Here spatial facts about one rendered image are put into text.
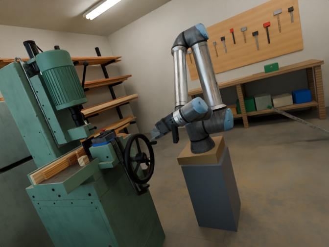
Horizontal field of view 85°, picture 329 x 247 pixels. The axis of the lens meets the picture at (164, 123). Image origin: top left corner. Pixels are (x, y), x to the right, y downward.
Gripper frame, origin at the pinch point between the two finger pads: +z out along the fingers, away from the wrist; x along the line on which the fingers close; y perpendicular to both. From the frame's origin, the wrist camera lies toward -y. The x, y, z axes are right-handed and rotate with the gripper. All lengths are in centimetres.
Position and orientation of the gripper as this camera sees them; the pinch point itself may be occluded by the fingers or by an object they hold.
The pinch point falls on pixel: (152, 139)
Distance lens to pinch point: 108.5
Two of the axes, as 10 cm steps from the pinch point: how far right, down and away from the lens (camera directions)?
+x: -3.3, 3.0, -8.9
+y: -5.7, -8.2, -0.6
